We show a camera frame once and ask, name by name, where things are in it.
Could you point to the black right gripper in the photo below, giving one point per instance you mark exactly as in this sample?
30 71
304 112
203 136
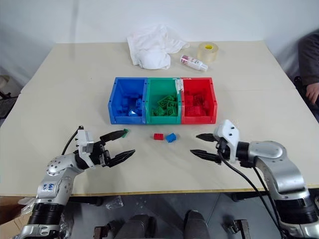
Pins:
222 149

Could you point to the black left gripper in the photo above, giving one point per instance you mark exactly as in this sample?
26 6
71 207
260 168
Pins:
99 154

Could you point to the small green building block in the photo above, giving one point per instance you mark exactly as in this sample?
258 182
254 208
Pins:
126 131

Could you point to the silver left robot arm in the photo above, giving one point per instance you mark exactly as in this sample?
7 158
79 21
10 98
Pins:
56 179

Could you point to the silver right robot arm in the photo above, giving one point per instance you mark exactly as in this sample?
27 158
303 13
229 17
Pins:
279 169

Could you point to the white tape strip on bins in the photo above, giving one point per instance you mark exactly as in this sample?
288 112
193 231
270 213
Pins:
179 84

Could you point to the bystander bare hand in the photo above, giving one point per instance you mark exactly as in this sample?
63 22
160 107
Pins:
313 92

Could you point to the small blue building block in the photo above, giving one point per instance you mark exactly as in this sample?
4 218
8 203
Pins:
172 137

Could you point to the small red building block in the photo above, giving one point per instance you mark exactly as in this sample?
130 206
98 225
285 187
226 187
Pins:
158 136

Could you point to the red plastic bin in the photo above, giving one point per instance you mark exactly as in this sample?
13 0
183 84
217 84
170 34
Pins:
198 99

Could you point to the blue plastic bin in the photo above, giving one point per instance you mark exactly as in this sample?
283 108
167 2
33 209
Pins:
128 99

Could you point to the clear plastic bag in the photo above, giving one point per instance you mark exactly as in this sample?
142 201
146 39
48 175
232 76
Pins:
114 202

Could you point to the green plastic bin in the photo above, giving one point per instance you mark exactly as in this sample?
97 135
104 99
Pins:
163 99

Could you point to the dark rounded shape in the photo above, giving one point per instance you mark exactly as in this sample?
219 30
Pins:
135 227
197 225

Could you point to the small white bottle red label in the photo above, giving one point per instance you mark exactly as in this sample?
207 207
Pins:
193 62

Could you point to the clear packing tape roll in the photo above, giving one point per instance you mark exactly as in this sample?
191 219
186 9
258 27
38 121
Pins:
208 52

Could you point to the white rounded cloth bundle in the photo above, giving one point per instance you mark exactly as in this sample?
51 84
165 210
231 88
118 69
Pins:
155 59

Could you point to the crumpled white cloth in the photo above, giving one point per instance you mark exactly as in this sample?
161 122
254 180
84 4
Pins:
154 41

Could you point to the dark equipment stand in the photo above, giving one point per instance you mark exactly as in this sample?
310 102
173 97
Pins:
5 97

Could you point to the brown cardboard box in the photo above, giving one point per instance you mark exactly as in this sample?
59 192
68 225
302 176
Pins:
11 219

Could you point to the bystander dark grey sleeve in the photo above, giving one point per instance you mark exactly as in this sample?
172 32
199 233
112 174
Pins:
310 57

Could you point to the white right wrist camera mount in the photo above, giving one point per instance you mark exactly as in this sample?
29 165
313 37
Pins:
228 135

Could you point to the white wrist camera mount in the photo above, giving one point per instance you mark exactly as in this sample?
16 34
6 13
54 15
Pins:
84 140
228 135

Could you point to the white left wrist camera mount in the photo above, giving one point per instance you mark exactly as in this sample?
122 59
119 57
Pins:
84 140

